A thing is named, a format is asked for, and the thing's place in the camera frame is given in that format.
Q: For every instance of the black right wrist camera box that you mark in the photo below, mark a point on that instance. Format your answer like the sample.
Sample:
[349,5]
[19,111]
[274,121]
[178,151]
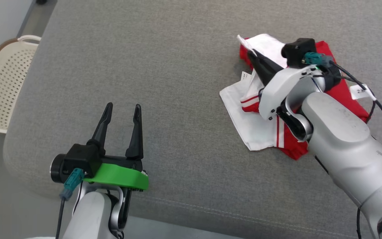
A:
[297,49]

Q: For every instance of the cream perforated laundry basket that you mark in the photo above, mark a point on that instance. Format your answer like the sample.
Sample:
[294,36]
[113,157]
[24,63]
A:
[2,86]

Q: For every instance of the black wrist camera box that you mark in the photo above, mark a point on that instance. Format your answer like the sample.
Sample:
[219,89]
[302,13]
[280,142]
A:
[297,49]
[81,159]

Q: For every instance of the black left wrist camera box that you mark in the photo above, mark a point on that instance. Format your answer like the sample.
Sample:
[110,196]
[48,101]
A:
[81,159]

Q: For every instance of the red Bulls 23 jersey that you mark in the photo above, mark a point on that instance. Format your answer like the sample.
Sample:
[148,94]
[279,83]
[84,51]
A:
[254,129]

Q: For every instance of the grey fabric sofa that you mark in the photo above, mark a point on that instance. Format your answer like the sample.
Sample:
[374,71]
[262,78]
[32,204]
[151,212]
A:
[184,83]

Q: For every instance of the black caster wheel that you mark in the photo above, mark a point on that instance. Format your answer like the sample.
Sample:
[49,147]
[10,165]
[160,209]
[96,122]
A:
[41,1]

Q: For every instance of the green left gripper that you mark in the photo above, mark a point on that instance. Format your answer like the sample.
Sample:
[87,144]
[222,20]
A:
[118,176]

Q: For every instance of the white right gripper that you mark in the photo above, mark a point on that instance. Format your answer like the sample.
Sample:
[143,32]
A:
[284,86]

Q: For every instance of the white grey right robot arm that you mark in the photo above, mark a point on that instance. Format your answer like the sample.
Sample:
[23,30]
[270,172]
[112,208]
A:
[343,132]

